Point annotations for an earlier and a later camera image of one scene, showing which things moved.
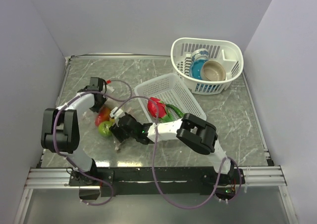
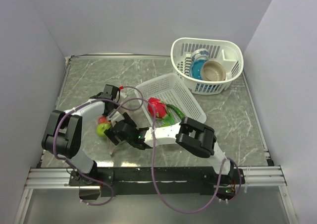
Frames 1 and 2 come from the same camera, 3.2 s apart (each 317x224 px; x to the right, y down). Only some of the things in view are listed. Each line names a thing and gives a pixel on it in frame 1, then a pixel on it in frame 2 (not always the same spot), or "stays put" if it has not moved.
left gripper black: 96,108 to 116,106
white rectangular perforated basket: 171,88 stays put
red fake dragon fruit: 162,107 stays put
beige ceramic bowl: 212,71 stays put
